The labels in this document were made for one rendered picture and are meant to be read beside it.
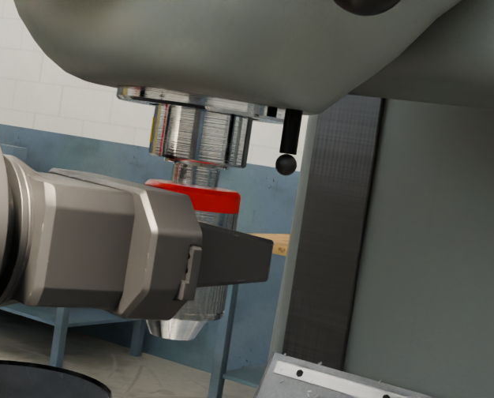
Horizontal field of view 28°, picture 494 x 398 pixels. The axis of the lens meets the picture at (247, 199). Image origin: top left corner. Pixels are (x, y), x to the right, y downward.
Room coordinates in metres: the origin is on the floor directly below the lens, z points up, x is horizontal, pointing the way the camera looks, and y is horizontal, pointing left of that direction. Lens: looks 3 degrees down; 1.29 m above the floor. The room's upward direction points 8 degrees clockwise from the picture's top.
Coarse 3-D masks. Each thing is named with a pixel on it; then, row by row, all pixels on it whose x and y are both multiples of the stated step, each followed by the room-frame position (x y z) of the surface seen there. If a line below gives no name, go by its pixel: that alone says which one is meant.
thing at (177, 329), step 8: (152, 320) 0.47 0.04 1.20; (176, 320) 0.46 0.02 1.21; (184, 320) 0.46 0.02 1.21; (152, 328) 0.47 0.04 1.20; (160, 328) 0.46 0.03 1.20; (168, 328) 0.46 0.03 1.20; (176, 328) 0.46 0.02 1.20; (184, 328) 0.46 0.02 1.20; (192, 328) 0.47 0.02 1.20; (200, 328) 0.47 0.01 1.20; (160, 336) 0.47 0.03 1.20; (168, 336) 0.47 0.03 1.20; (176, 336) 0.47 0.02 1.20; (184, 336) 0.47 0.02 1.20; (192, 336) 0.47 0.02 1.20
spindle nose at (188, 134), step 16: (160, 112) 0.46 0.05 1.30; (176, 112) 0.46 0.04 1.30; (192, 112) 0.45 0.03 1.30; (208, 112) 0.45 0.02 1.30; (160, 128) 0.46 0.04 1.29; (176, 128) 0.46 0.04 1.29; (192, 128) 0.45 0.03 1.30; (208, 128) 0.45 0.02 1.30; (224, 128) 0.46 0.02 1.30; (240, 128) 0.46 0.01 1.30; (160, 144) 0.46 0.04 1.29; (176, 144) 0.46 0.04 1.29; (192, 144) 0.45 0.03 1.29; (208, 144) 0.45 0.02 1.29; (224, 144) 0.46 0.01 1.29; (240, 144) 0.46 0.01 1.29; (192, 160) 0.45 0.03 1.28; (208, 160) 0.45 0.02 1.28; (224, 160) 0.46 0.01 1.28; (240, 160) 0.47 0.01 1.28
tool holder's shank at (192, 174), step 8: (168, 160) 0.47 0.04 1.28; (176, 160) 0.46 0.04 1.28; (184, 160) 0.46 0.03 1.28; (176, 168) 0.47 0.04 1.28; (184, 168) 0.47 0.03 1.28; (192, 168) 0.47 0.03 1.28; (200, 168) 0.47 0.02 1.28; (208, 168) 0.47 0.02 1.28; (216, 168) 0.47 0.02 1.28; (224, 168) 0.47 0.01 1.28; (176, 176) 0.47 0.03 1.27; (184, 176) 0.47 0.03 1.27; (192, 176) 0.47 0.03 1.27; (200, 176) 0.47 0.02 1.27; (208, 176) 0.47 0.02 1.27; (216, 176) 0.47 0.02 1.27; (184, 184) 0.47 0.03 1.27; (192, 184) 0.47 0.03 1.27; (200, 184) 0.47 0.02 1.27; (208, 184) 0.47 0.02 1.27; (216, 184) 0.47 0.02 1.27
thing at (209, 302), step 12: (204, 216) 0.46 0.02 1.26; (216, 216) 0.46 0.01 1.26; (228, 216) 0.46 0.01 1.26; (228, 228) 0.46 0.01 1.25; (204, 288) 0.46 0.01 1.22; (216, 288) 0.46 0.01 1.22; (204, 300) 0.46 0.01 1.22; (216, 300) 0.46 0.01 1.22; (180, 312) 0.45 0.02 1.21; (192, 312) 0.46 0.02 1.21; (204, 312) 0.46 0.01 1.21; (216, 312) 0.47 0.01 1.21
